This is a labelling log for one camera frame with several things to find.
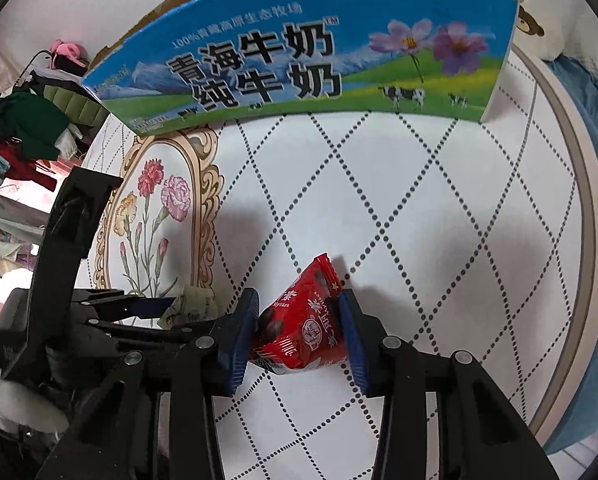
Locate person's left hand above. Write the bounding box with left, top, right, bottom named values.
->
left=0, top=360, right=70, bottom=433

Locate pink plush item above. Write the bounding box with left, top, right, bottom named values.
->
left=49, top=39, right=88, bottom=63

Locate floral printed tablecloth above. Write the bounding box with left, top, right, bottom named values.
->
left=76, top=42, right=598, bottom=480

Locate bear print pillow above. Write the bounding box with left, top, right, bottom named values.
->
left=513, top=0, right=568, bottom=59

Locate red garment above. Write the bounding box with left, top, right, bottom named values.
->
left=0, top=141, right=60, bottom=191

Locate red snack packet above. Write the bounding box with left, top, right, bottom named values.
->
left=249, top=254, right=352, bottom=377

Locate blue green cardboard carton box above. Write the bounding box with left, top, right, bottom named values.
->
left=81, top=0, right=522, bottom=138

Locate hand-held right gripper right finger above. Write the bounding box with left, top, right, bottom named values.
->
left=335, top=289, right=563, bottom=480

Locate blue cloth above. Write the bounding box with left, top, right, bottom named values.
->
left=542, top=55, right=598, bottom=457

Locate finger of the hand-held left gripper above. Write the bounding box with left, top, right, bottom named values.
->
left=85, top=316, right=226, bottom=354
left=71, top=287, right=178, bottom=321

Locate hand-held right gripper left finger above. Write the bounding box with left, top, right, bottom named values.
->
left=35, top=286, right=261, bottom=480

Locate green quilted cushion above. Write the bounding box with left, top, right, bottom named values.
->
left=44, top=85, right=110, bottom=128

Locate white green snack packet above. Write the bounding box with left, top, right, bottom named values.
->
left=160, top=284, right=219, bottom=331

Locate pale clothes pile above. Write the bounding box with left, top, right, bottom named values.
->
left=0, top=187, right=52, bottom=278

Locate dark green garment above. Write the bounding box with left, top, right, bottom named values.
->
left=0, top=92, right=70, bottom=161

